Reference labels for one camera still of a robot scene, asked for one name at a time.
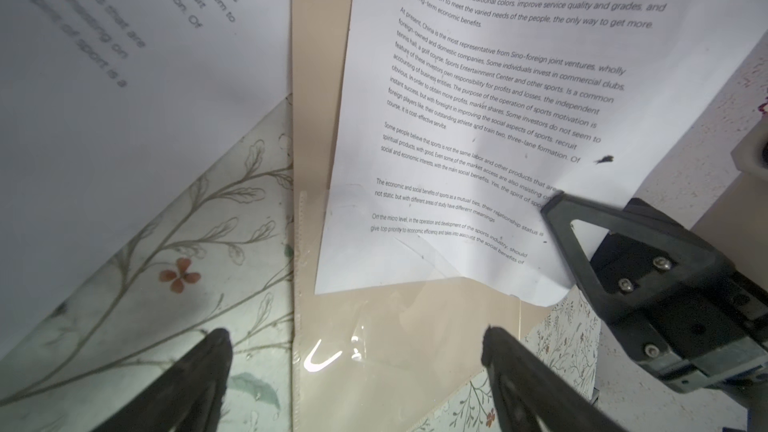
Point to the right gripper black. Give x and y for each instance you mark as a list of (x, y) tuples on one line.
[(678, 306)]

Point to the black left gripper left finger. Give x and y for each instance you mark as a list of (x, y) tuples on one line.
[(186, 397)]

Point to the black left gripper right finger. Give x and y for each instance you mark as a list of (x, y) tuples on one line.
[(528, 396)]

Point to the beige file folder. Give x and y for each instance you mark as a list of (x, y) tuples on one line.
[(377, 359)]

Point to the printed paper sheet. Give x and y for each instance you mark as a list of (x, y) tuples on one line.
[(109, 110), (460, 119)]

